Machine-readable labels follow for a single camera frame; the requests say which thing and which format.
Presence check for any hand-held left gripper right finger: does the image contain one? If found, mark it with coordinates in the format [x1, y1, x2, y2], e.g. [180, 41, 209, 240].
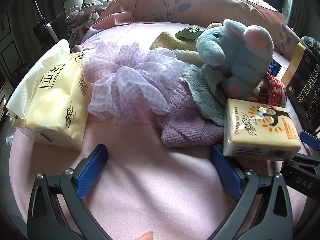
[211, 145, 294, 240]

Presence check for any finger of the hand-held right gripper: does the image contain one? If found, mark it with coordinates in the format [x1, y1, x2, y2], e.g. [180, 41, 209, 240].
[300, 131, 320, 147]

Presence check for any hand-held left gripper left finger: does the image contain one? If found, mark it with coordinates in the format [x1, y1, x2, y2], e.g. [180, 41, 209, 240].
[27, 144, 140, 240]

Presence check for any small tree print tissue pack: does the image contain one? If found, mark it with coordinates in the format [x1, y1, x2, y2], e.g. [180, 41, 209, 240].
[223, 98, 302, 161]

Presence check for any purple knitted cloth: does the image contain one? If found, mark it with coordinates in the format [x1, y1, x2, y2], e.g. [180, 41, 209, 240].
[156, 79, 225, 148]

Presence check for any blue floral tissue pack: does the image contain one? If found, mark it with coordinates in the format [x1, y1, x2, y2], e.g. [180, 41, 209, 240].
[269, 59, 282, 77]

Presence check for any purple mesh bath pouf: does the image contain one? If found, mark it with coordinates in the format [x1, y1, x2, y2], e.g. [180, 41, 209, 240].
[81, 41, 185, 127]

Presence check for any blue elephant plush toy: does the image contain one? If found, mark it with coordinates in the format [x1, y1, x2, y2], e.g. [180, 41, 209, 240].
[196, 19, 274, 100]

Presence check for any yellow fleece towel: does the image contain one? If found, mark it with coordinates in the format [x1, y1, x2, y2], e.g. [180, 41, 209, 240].
[149, 31, 204, 65]

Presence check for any black tea box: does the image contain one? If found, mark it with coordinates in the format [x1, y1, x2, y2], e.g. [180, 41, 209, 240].
[285, 42, 320, 134]

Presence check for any red and white knitted item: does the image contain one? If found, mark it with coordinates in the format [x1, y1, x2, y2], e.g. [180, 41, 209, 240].
[259, 72, 288, 108]

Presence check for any pink floral bedsheet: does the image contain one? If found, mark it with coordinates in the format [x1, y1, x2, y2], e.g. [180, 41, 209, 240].
[9, 20, 320, 240]

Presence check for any large yellow tissue pack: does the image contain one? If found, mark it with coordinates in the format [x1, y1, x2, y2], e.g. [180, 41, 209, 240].
[5, 39, 94, 152]

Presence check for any grey-green cloth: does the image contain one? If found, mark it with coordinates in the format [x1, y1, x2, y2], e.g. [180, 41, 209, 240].
[179, 64, 232, 127]

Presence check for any clear plastic bag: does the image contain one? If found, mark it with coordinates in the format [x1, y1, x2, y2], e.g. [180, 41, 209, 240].
[5, 130, 17, 147]

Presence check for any dark grey curtain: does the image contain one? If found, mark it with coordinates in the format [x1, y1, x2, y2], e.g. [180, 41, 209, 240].
[287, 0, 317, 38]
[7, 0, 73, 43]

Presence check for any green cloth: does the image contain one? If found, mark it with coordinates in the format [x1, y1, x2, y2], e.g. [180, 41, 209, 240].
[174, 25, 208, 42]

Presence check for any grey cabinet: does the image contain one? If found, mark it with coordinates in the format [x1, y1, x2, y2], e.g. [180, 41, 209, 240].
[0, 10, 33, 80]

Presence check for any stick vacuum cleaner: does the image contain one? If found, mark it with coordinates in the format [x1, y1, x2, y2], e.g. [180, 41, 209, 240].
[22, 0, 60, 45]

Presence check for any pile of clothes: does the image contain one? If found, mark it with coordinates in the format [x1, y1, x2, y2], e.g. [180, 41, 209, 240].
[65, 0, 113, 48]

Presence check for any pink leaf print pillow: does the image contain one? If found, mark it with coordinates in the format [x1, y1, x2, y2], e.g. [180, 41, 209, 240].
[91, 0, 300, 60]

